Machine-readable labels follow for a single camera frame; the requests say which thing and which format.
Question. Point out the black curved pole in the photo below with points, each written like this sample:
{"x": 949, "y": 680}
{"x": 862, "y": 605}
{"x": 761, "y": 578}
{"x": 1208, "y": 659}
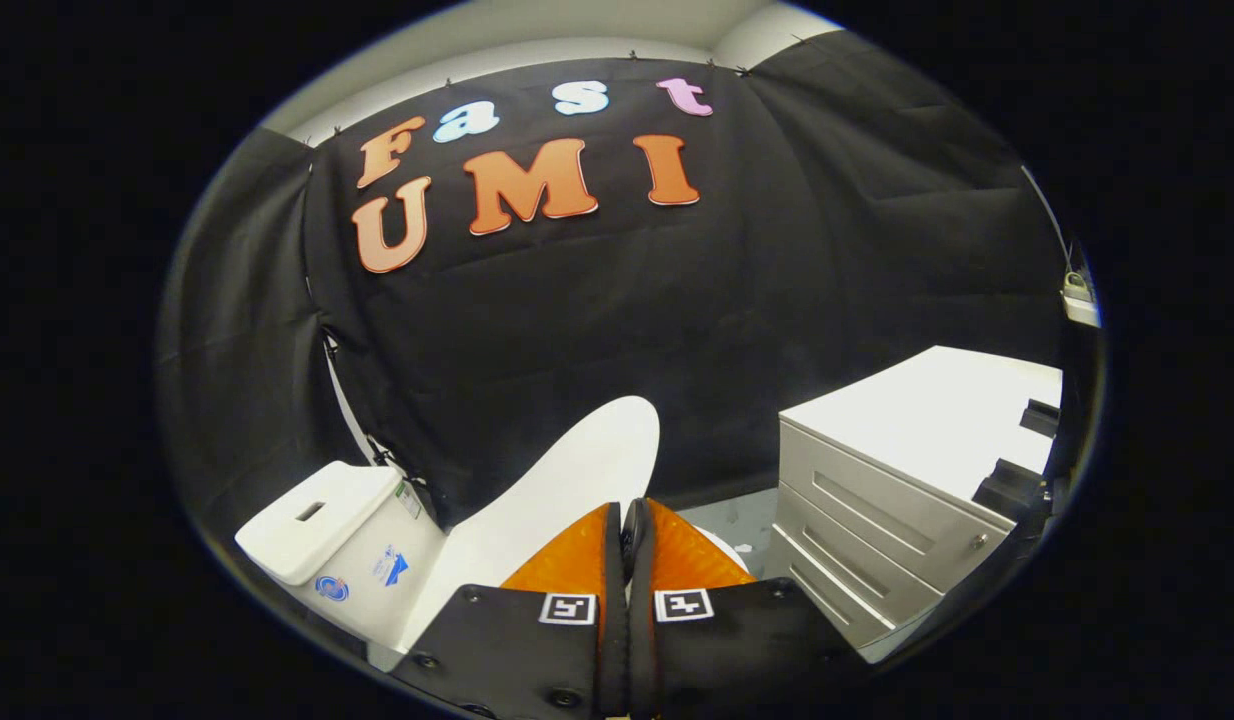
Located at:
{"x": 1049, "y": 215}

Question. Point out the black block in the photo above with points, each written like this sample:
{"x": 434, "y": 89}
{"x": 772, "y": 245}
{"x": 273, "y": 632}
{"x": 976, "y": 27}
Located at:
{"x": 1042, "y": 417}
{"x": 1012, "y": 490}

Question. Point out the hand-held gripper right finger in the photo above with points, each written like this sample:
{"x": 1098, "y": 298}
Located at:
{"x": 642, "y": 650}

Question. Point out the white drawer cabinet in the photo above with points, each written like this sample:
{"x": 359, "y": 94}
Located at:
{"x": 927, "y": 420}

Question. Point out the white toilet lid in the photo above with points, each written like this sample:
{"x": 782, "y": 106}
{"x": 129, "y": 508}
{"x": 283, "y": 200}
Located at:
{"x": 567, "y": 480}

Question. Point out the black backdrop cloth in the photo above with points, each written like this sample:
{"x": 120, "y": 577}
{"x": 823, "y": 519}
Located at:
{"x": 627, "y": 320}

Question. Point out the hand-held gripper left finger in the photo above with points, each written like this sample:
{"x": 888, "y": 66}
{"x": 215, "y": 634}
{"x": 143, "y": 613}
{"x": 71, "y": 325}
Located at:
{"x": 614, "y": 650}

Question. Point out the white toilet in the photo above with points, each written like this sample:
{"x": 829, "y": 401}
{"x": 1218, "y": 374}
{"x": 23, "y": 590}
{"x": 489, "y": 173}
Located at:
{"x": 327, "y": 520}

